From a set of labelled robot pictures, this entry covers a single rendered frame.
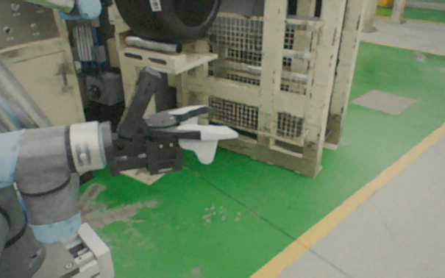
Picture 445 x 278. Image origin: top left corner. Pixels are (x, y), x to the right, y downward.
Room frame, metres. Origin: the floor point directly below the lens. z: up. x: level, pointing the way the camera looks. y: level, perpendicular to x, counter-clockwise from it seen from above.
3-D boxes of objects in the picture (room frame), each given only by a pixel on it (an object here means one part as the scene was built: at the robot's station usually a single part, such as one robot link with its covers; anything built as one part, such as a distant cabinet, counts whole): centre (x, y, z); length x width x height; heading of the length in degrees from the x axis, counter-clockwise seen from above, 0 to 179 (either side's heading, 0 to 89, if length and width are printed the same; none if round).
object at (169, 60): (1.77, 0.35, 0.83); 0.36 x 0.09 x 0.06; 57
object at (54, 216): (0.48, 0.28, 0.94); 0.11 x 0.08 x 0.11; 17
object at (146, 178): (2.01, 0.50, 0.02); 0.27 x 0.27 x 0.04; 57
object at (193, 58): (1.89, 0.27, 0.80); 0.37 x 0.36 x 0.02; 147
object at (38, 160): (0.46, 0.28, 1.04); 0.11 x 0.08 x 0.09; 107
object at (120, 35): (1.98, 0.42, 0.90); 0.40 x 0.03 x 0.10; 147
